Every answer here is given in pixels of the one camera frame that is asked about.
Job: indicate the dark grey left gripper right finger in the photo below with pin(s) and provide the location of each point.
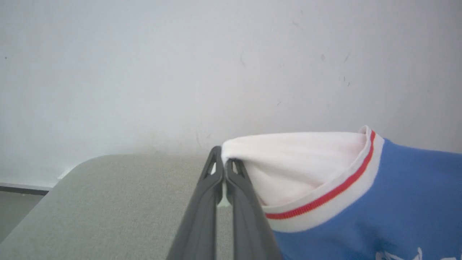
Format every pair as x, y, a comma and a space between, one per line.
245, 224

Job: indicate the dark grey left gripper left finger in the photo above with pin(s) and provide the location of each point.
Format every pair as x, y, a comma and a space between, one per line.
202, 216

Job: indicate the blue white red-striped garment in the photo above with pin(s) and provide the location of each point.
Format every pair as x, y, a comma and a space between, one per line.
343, 202

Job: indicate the grey-green fabric sofa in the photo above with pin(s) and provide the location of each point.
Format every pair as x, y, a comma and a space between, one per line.
108, 209

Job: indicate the wall skirting board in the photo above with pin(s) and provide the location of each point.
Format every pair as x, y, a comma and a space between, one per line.
21, 188

